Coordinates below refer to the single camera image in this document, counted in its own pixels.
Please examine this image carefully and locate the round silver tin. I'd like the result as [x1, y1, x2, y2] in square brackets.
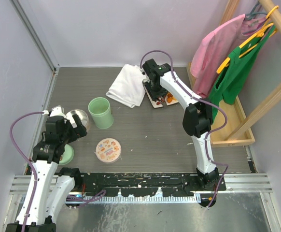
[66, 109, 91, 132]

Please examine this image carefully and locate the tall green canister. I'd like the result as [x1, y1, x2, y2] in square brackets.
[88, 97, 114, 130]

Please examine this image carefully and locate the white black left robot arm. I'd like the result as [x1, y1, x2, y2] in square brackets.
[6, 111, 88, 232]

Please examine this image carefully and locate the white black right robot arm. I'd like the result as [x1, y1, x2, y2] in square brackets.
[140, 59, 222, 190]

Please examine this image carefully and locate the orange food pieces pile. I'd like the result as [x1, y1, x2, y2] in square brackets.
[156, 92, 178, 106]

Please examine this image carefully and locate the white square plate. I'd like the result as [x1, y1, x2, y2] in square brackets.
[143, 83, 180, 109]

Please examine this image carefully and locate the white folded cloth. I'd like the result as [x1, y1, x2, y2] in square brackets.
[106, 64, 145, 108]

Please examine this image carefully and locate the green canister lid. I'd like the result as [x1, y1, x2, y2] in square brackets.
[59, 144, 75, 165]

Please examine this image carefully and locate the round bakery tin lid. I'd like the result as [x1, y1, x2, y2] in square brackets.
[95, 138, 122, 163]

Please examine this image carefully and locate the green shirt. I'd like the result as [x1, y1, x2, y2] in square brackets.
[208, 23, 278, 121]

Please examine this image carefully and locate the pink shirt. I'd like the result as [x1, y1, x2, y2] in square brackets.
[190, 14, 266, 98]

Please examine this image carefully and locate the wooden clothes rack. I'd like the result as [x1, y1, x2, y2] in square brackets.
[186, 0, 281, 148]

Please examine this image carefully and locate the yellow hanger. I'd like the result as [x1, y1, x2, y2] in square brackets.
[216, 5, 279, 74]

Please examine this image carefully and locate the grey hanger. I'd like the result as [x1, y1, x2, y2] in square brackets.
[242, 2, 267, 35]

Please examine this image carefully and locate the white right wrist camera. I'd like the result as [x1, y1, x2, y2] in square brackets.
[140, 68, 149, 83]

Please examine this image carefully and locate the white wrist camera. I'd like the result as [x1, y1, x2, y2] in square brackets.
[49, 105, 66, 118]
[140, 68, 149, 83]

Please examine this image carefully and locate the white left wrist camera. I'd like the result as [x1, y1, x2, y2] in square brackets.
[49, 105, 66, 118]

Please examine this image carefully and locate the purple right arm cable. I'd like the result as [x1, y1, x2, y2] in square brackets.
[140, 50, 229, 209]

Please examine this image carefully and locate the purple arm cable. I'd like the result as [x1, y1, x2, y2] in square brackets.
[140, 50, 229, 209]
[9, 111, 107, 232]

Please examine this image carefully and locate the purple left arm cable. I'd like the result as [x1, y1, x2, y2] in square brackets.
[9, 111, 107, 232]

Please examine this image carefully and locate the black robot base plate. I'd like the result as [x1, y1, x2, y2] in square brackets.
[73, 173, 215, 197]

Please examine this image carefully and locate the aluminium rail frame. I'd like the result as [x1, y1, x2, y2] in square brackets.
[9, 173, 274, 203]

